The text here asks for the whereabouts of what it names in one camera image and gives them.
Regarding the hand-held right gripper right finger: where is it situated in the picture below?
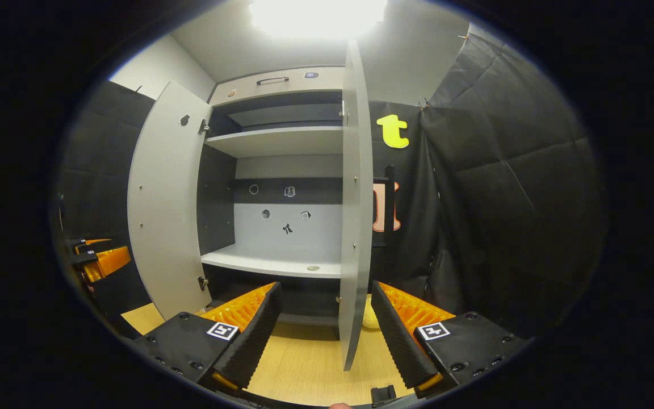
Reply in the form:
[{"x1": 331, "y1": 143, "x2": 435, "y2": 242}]
[{"x1": 370, "y1": 280, "x2": 532, "y2": 398}]

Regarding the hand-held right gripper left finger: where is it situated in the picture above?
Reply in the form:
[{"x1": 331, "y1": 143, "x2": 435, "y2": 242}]
[{"x1": 133, "y1": 281, "x2": 283, "y2": 391}]

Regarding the ceiling light panel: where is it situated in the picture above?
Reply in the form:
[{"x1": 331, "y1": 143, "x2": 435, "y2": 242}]
[{"x1": 248, "y1": 0, "x2": 389, "y2": 39}]

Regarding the grey double-door shoe cabinet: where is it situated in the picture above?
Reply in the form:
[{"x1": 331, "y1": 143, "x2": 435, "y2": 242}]
[{"x1": 196, "y1": 65, "x2": 376, "y2": 327}]

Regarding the grey shoe cabinet door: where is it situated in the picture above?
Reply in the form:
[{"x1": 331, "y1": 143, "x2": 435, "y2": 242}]
[
  {"x1": 127, "y1": 81, "x2": 214, "y2": 322},
  {"x1": 337, "y1": 39, "x2": 396, "y2": 373}
]

